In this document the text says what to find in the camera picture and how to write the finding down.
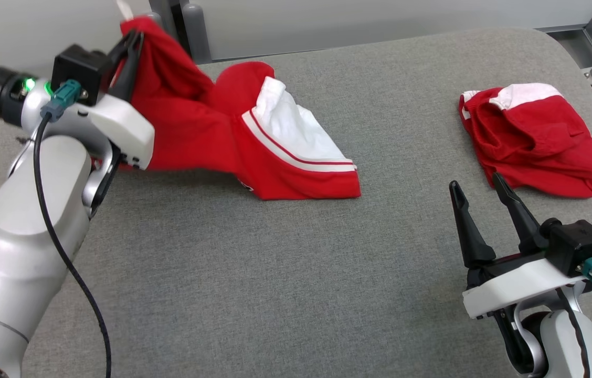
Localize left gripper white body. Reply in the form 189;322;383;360
22;79;156;170

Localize left camera cable teal plug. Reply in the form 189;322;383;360
33;79;113;378

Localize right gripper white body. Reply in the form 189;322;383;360
461;248;588;321

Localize red Bulls basketball jersey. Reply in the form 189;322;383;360
111;0;363;202

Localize red shorts with white stripe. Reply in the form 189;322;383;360
458;82;592;199

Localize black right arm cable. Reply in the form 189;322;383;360
555;288;590;378

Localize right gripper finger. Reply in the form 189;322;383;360
448;180;498;269
491;172;549;256

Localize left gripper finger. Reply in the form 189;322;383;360
102;30;143;70
111;34;145;103

